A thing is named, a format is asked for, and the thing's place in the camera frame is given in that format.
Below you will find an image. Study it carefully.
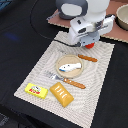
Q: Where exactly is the round wooden plate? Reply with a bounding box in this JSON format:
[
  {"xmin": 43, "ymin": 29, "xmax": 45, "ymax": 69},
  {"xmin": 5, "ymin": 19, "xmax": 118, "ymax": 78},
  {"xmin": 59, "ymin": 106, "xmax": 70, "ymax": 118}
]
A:
[{"xmin": 56, "ymin": 55, "xmax": 84, "ymax": 78}]

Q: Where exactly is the orange toy bread loaf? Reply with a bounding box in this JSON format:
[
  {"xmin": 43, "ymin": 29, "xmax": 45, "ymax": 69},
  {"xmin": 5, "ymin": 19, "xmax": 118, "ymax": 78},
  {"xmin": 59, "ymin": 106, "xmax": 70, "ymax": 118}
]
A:
[{"xmin": 50, "ymin": 82, "xmax": 74, "ymax": 107}]

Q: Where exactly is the red toy tomato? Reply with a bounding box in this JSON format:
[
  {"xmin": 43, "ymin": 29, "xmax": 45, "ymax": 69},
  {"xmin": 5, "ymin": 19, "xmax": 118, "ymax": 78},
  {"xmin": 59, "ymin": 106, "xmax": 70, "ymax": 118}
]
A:
[{"xmin": 85, "ymin": 43, "xmax": 94, "ymax": 49}]

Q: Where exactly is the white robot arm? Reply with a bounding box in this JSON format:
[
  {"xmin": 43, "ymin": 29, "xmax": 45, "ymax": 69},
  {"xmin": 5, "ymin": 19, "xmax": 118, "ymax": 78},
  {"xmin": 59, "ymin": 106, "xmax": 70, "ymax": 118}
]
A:
[{"xmin": 56, "ymin": 0, "xmax": 115, "ymax": 47}]

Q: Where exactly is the white toy fish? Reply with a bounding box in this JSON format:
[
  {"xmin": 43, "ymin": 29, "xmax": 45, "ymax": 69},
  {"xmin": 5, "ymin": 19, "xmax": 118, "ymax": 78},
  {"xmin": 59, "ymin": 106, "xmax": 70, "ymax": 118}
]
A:
[{"xmin": 59, "ymin": 63, "xmax": 82, "ymax": 72}]

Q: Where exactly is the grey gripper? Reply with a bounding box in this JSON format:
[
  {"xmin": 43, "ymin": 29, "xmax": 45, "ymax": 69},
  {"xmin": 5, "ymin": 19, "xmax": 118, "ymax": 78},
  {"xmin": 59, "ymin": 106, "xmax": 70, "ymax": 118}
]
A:
[{"xmin": 75, "ymin": 31, "xmax": 100, "ymax": 47}]

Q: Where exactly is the cream bowl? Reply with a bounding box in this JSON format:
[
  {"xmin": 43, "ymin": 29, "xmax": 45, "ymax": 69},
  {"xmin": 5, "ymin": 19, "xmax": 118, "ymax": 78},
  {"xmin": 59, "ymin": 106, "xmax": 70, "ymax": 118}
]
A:
[{"xmin": 116, "ymin": 4, "xmax": 128, "ymax": 31}]

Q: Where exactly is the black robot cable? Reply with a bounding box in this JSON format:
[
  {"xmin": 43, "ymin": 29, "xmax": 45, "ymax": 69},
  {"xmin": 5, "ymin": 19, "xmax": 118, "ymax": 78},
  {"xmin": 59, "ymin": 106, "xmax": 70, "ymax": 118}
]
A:
[{"xmin": 29, "ymin": 0, "xmax": 73, "ymax": 46}]

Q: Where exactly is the yellow butter box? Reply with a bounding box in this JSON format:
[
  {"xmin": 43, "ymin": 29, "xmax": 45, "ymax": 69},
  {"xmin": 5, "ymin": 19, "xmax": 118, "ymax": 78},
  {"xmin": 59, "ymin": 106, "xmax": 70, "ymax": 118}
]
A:
[{"xmin": 25, "ymin": 83, "xmax": 48, "ymax": 99}]

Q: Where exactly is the knife with wooden handle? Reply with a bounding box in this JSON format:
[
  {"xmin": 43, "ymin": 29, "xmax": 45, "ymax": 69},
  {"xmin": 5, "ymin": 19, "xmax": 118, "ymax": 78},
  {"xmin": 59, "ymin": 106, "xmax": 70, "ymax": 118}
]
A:
[{"xmin": 58, "ymin": 48, "xmax": 99, "ymax": 63}]

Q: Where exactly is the woven beige placemat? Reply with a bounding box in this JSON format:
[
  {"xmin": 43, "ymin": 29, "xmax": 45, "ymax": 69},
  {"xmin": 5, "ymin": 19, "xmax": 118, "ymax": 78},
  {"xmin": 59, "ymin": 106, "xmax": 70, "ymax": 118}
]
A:
[{"xmin": 13, "ymin": 30, "xmax": 116, "ymax": 128}]

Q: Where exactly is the fork with wooden handle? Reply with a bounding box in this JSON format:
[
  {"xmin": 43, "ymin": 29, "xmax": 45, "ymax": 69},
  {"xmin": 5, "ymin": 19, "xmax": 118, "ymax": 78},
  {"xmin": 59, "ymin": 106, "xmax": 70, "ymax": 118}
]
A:
[{"xmin": 44, "ymin": 71, "xmax": 86, "ymax": 89}]

